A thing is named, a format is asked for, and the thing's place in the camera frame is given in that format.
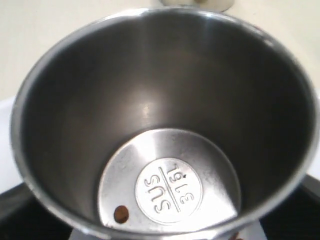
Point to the kibble piece inside right mug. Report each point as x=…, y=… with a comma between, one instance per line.
x=121, y=214

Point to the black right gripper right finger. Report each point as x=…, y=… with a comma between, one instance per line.
x=298, y=217

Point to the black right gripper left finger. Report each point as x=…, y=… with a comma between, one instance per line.
x=22, y=217

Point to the white plastic tray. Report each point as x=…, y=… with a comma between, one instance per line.
x=9, y=174

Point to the steel mug with kibble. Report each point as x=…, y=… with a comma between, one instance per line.
x=198, y=122

